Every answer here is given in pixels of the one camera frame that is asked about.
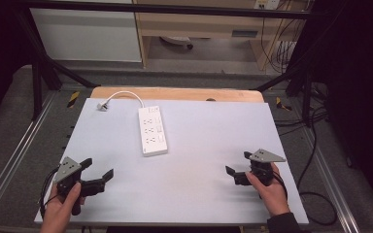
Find white power cable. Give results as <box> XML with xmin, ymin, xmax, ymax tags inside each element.
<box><xmin>104</xmin><ymin>90</ymin><xmax>146</xmax><ymax>110</ymax></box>

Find yellow black tape strip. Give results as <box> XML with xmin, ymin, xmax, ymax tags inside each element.
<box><xmin>66</xmin><ymin>90</ymin><xmax>81</xmax><ymax>110</ymax></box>
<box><xmin>275</xmin><ymin>96</ymin><xmax>293</xmax><ymax>112</ymax></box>

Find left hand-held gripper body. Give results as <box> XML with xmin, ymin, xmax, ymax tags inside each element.
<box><xmin>53</xmin><ymin>156</ymin><xmax>107</xmax><ymax>216</ymax></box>

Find light grey board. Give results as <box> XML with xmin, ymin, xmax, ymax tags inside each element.
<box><xmin>33</xmin><ymin>98</ymin><xmax>311</xmax><ymax>226</ymax></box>

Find wall socket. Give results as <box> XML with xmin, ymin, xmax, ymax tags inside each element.
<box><xmin>253</xmin><ymin>0</ymin><xmax>282</xmax><ymax>11</ymax></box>

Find hanging black cables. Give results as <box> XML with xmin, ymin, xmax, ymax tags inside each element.
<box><xmin>260</xmin><ymin>0</ymin><xmax>312</xmax><ymax>75</ymax></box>

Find wooden desk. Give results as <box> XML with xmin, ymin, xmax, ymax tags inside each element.
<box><xmin>131</xmin><ymin>0</ymin><xmax>309</xmax><ymax>72</ymax></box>

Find aluminium rail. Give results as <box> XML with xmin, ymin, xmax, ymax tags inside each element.
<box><xmin>0</xmin><ymin>91</ymin><xmax>59</xmax><ymax>224</ymax></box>
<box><xmin>300</xmin><ymin>125</ymin><xmax>365</xmax><ymax>233</ymax></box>

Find person's right hand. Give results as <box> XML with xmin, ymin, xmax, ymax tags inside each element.
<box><xmin>245</xmin><ymin>162</ymin><xmax>291</xmax><ymax>218</ymax></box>

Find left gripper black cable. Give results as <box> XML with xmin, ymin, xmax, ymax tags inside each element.
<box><xmin>39</xmin><ymin>166</ymin><xmax>61</xmax><ymax>218</ymax></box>

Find white power strip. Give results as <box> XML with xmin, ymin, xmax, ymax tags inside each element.
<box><xmin>137</xmin><ymin>105</ymin><xmax>169</xmax><ymax>158</ymax></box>

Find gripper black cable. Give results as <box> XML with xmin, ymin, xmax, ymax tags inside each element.
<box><xmin>273</xmin><ymin>172</ymin><xmax>289</xmax><ymax>200</ymax></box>
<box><xmin>39</xmin><ymin>166</ymin><xmax>61</xmax><ymax>218</ymax></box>

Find office chair base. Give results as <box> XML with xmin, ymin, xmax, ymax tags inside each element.
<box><xmin>159</xmin><ymin>35</ymin><xmax>195</xmax><ymax>50</ymax></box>

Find black floor cable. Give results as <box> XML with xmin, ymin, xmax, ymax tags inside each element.
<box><xmin>273</xmin><ymin>96</ymin><xmax>339</xmax><ymax>227</ymax></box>

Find white cabinet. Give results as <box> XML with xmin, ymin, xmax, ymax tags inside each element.
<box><xmin>29</xmin><ymin>7</ymin><xmax>143</xmax><ymax>63</ymax></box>

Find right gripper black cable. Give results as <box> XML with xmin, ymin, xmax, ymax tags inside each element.
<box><xmin>273</xmin><ymin>172</ymin><xmax>289</xmax><ymax>200</ymax></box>

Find black metal frame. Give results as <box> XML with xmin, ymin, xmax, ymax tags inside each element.
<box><xmin>12</xmin><ymin>0</ymin><xmax>319</xmax><ymax>128</ymax></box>

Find person's left hand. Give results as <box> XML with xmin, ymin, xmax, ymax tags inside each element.
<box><xmin>40</xmin><ymin>182</ymin><xmax>87</xmax><ymax>229</ymax></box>

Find wooden table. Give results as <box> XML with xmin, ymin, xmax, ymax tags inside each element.
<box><xmin>89</xmin><ymin>85</ymin><xmax>265</xmax><ymax>104</ymax></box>

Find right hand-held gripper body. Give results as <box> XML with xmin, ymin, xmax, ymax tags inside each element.
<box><xmin>233</xmin><ymin>148</ymin><xmax>288</xmax><ymax>187</ymax></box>

